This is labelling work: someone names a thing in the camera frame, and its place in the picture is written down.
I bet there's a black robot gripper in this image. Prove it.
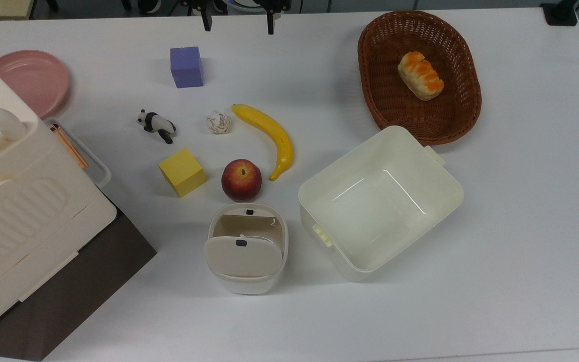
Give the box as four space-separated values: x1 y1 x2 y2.
181 0 293 35

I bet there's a white paper ball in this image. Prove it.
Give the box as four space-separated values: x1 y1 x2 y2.
206 110 232 135

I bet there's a small beige lidded trash can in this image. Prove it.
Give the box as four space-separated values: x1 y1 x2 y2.
204 202 289 296

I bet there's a purple foam cube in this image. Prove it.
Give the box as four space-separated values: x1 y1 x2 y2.
170 46 205 89

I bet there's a yellow toy banana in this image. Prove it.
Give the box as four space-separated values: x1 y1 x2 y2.
231 104 295 182

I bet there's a black and white panda figure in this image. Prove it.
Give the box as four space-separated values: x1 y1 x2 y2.
137 109 177 145

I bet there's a red apple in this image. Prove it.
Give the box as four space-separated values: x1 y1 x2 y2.
221 159 263 203

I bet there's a yellow foam cube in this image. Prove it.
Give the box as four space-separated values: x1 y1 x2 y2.
158 147 208 198

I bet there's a toy bread loaf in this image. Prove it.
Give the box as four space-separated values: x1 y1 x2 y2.
398 51 445 102

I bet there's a pink plate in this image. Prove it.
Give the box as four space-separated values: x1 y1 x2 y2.
0 50 70 120

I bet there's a cream plastic open bin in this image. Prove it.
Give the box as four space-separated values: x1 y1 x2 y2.
298 125 465 283

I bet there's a brown wicker basket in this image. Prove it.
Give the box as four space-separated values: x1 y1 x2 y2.
357 11 483 146

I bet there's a cream storage box with handles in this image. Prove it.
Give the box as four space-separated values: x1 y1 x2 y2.
0 46 118 340

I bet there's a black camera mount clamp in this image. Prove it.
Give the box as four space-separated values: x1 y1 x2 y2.
540 0 579 27

